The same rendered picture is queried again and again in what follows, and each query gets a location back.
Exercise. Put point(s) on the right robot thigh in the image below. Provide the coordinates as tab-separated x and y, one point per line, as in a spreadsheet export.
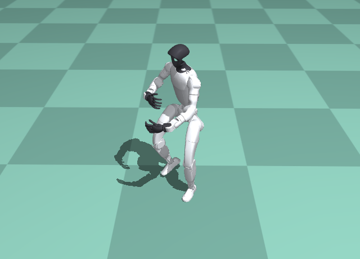
168	114

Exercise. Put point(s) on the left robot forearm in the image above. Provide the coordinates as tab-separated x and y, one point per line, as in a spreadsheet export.
183	117

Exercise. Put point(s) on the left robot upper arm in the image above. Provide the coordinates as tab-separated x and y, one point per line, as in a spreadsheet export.
193	85

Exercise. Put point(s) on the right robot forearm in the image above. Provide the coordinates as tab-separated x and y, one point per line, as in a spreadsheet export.
152	88

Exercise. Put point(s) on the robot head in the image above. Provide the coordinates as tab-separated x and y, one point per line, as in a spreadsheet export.
178	52

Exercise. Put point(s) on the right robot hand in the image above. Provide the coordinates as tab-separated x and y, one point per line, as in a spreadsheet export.
151	99

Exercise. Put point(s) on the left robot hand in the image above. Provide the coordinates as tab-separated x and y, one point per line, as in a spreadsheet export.
156	128

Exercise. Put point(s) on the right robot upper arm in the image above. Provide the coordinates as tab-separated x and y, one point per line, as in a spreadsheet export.
163	74

